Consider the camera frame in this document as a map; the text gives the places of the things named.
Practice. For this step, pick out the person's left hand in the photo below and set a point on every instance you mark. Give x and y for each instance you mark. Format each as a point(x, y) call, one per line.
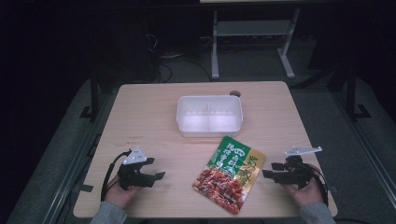
point(120, 194)

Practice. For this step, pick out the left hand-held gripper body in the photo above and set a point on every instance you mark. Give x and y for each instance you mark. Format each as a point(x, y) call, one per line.
point(129, 177)

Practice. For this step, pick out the person's right hand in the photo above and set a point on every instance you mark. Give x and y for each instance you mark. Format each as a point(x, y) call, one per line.
point(306, 194)

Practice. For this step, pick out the white divided plastic container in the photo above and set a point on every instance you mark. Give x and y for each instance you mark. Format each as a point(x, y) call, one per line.
point(209, 116)

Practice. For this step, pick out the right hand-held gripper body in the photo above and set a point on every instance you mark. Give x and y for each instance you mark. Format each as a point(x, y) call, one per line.
point(297, 172)

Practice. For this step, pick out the dark round table grommet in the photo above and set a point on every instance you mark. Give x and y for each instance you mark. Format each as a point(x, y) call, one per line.
point(235, 93)

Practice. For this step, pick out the black metal stand leg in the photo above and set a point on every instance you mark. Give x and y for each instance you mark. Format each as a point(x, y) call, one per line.
point(94, 99)
point(351, 96)

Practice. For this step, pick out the white metal shelf stand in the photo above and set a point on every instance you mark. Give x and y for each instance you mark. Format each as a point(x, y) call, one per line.
point(214, 46)

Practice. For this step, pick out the dark tape piece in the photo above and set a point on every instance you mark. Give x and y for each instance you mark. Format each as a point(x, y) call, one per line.
point(85, 188)

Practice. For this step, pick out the green and yellow snack packet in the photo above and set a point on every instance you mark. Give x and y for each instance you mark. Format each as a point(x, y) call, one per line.
point(230, 175)

